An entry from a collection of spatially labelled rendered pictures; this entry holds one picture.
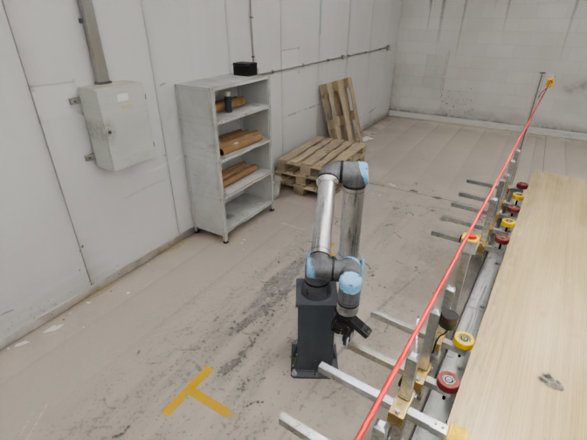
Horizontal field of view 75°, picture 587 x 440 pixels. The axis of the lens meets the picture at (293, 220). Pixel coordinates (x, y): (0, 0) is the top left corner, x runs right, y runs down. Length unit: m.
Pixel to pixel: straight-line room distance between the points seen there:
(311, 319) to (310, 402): 0.52
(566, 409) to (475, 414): 0.32
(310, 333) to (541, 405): 1.29
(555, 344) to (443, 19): 7.75
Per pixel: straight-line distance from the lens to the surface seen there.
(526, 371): 1.82
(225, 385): 2.73
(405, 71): 9.32
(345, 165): 1.96
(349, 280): 1.54
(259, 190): 4.67
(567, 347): 2.01
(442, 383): 1.64
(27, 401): 3.10
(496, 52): 8.96
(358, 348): 1.74
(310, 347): 2.58
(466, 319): 2.39
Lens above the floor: 2.12
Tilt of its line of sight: 28 degrees down
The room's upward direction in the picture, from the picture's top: straight up
